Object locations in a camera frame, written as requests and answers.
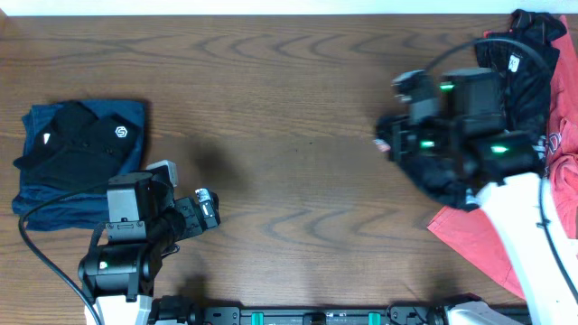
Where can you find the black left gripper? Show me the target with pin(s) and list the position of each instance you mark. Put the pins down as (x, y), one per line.
(191, 212)

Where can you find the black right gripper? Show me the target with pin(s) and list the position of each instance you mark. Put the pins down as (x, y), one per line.
(400, 150)

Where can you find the black patterned jersey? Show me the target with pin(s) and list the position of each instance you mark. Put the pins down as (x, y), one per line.
(528, 95)

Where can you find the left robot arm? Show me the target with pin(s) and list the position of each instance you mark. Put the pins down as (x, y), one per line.
(146, 223)

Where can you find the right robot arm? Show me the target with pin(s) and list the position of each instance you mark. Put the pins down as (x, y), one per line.
(522, 211)

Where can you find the red t-shirt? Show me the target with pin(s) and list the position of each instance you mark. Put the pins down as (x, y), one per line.
(471, 234)

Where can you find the folded black polo shirt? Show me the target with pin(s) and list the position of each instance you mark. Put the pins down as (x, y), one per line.
(78, 148)

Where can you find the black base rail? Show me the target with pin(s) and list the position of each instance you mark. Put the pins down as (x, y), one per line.
(316, 316)

